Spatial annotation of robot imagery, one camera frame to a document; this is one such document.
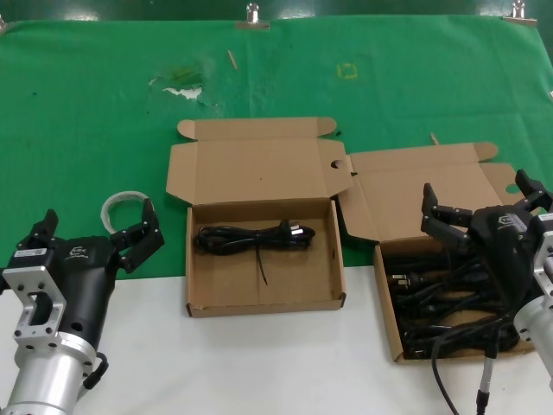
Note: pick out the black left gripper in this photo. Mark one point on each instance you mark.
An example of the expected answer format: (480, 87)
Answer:
(84, 281)

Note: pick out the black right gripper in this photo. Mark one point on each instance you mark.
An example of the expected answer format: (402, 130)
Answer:
(505, 246)

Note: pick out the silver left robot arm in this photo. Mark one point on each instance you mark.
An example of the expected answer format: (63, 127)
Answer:
(39, 380)

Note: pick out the cardboard box with holed flap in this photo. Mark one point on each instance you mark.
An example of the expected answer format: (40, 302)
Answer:
(259, 173)

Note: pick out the clear tape roll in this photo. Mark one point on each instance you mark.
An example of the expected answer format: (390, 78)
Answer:
(123, 195)

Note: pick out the tiny wooden stick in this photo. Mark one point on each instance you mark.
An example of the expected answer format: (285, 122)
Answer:
(434, 138)

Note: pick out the green cloth mat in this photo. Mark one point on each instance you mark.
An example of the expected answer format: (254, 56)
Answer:
(86, 108)

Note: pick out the metal binder clip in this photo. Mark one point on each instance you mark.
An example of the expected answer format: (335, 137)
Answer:
(518, 19)
(252, 25)

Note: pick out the small wooden stick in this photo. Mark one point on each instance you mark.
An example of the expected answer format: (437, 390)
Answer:
(233, 59)

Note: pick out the right silver wrist bracket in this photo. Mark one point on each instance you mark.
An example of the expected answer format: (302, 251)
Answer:
(546, 255)

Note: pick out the silver wrist bracket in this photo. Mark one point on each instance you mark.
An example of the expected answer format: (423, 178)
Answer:
(546, 255)
(30, 281)

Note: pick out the left silver wrist bracket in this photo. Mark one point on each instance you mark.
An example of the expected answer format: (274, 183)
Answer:
(30, 281)

